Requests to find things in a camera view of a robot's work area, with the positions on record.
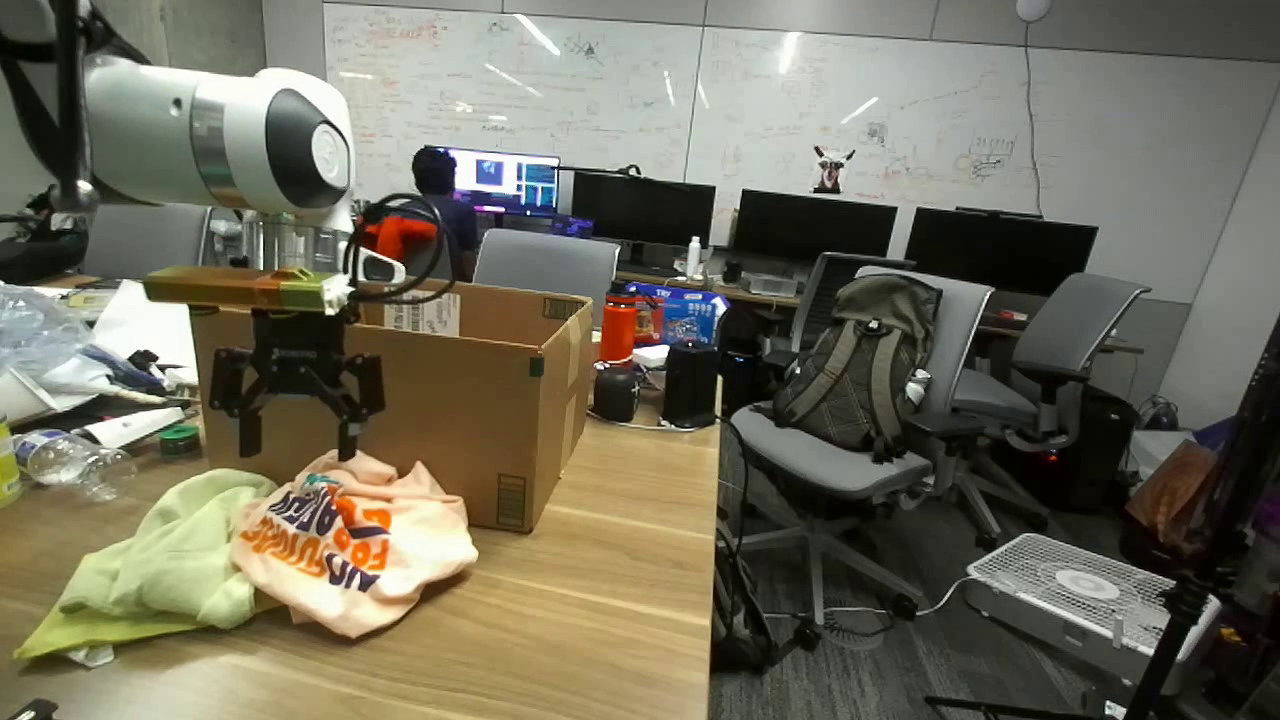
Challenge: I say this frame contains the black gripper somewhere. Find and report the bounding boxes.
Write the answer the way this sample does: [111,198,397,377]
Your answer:
[205,312,393,465]

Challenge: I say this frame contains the peach printed shirt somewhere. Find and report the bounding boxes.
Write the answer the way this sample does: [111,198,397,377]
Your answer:
[227,447,486,645]

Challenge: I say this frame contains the light green towel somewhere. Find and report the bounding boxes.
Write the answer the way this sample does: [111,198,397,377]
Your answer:
[13,465,283,668]

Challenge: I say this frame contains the open cardboard box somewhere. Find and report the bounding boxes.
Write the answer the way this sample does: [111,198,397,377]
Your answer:
[183,280,597,536]

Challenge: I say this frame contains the tall black box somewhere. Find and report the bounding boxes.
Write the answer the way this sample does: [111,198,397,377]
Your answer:
[661,338,724,431]

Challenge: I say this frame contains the blue printed box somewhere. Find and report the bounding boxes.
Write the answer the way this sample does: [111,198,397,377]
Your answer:
[623,277,734,351]

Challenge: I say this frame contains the white paper pile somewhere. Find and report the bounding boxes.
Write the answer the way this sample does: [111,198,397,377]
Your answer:
[79,277,205,402]

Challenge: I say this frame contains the clear plastic bottle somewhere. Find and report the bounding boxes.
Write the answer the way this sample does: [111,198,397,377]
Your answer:
[13,424,120,494]

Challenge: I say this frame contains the white plastic bag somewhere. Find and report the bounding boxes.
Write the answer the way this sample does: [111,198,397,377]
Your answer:
[0,280,110,431]

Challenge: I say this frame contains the monitor with blue screen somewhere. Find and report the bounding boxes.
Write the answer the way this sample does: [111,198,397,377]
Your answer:
[445,142,568,226]

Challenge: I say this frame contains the small black speaker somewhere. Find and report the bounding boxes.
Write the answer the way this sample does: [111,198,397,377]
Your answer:
[594,364,642,429]

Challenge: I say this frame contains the red bottle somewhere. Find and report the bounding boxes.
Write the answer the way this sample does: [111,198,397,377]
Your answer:
[597,291,644,368]

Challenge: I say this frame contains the wide black computer monitor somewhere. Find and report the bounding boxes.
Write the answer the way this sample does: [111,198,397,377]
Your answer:
[568,170,719,254]

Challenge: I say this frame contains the light grey office chair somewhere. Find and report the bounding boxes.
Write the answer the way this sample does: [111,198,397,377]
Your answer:
[724,261,1000,656]

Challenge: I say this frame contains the dark grey chair back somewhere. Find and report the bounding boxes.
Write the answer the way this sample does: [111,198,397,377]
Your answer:
[787,246,912,358]

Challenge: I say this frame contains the olive grey backpack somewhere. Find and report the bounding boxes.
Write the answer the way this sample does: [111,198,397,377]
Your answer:
[770,272,945,465]

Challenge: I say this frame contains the small dark figurine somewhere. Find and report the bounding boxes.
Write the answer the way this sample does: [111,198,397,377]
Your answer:
[810,139,860,198]

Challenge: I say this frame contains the grey mesh office chair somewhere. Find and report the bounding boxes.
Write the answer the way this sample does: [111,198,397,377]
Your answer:
[937,272,1151,551]

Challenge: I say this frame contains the orange brown bag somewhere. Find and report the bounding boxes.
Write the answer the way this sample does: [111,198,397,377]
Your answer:
[1123,437,1223,545]

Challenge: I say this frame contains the black tripod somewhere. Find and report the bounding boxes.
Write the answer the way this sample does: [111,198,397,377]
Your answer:
[923,312,1280,720]

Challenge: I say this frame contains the wrist camera with orange mount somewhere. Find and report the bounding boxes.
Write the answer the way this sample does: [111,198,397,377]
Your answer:
[141,261,361,321]

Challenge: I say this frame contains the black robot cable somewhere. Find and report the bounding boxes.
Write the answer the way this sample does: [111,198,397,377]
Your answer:
[341,190,459,307]

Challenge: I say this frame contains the white wall whiteboard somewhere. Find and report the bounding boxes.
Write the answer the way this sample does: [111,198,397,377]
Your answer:
[319,0,1280,305]

